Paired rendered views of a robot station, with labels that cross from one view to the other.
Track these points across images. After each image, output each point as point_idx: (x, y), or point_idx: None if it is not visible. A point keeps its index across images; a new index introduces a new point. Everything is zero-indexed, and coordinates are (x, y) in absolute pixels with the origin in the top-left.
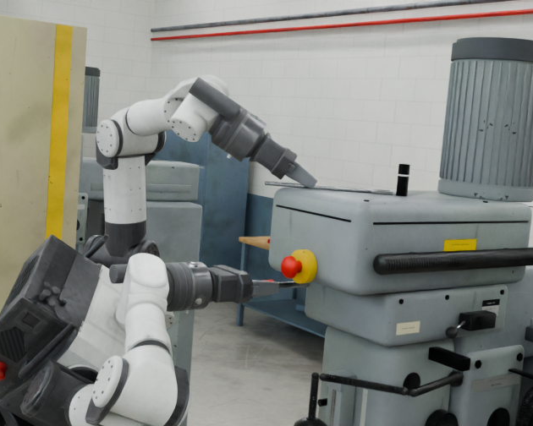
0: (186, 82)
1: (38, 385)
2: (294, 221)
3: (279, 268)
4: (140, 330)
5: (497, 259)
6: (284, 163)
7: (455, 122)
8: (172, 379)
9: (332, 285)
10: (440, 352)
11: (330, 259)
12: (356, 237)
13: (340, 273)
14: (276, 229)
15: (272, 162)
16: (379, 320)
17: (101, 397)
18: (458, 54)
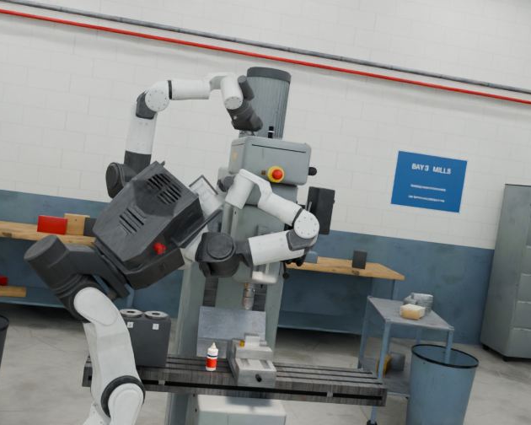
0: (216, 74)
1: (227, 244)
2: (265, 153)
3: None
4: (293, 204)
5: None
6: (261, 123)
7: (264, 106)
8: None
9: (292, 181)
10: None
11: (292, 169)
12: (308, 159)
13: (298, 175)
14: (251, 157)
15: (254, 122)
16: (292, 197)
17: (315, 233)
18: (265, 74)
